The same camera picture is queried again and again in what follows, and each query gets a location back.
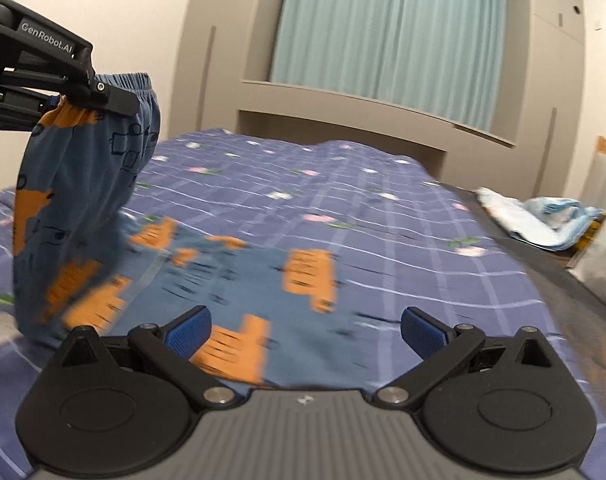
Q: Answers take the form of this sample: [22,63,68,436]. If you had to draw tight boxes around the blue pants with orange trucks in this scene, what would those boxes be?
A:
[12,73,367,389]

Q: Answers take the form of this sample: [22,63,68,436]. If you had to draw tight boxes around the wooden padded headboard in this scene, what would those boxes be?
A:
[580,136,606,210]

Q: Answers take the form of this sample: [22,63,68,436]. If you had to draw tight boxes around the dark quilted mattress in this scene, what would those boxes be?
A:
[432,181,606,331]

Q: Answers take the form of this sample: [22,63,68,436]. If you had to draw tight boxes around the white and blue crumpled cloth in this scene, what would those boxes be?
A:
[475,188,604,252]

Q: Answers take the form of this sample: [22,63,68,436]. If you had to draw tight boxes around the purple checked floral quilt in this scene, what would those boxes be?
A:
[0,128,606,480]

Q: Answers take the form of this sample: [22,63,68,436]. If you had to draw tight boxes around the beige built-in wardrobe unit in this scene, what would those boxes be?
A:
[168,0,585,198]

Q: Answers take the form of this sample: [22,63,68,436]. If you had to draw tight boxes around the yellow package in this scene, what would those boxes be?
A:
[576,214,606,252]

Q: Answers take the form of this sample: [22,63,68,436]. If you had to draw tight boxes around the light teal curtain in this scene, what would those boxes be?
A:
[269,0,508,131]

